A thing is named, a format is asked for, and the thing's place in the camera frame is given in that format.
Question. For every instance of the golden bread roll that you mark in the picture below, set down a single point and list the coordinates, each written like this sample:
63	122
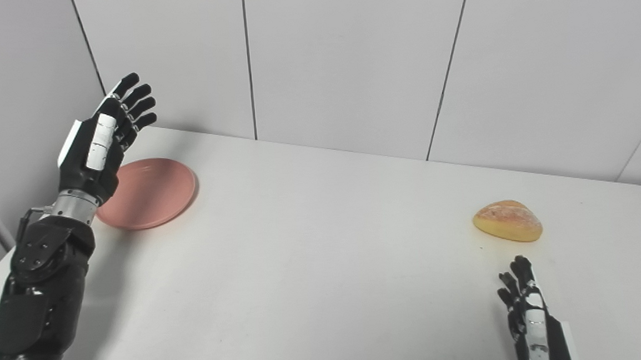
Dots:
506	221

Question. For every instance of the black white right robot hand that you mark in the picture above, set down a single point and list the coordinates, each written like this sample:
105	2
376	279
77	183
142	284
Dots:
535	328

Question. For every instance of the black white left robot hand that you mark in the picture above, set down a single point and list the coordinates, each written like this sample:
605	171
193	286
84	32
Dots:
81	172

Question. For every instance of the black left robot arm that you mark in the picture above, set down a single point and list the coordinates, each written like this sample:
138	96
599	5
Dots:
37	286

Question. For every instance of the pink round plate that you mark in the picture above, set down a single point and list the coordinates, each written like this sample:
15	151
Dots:
154	193

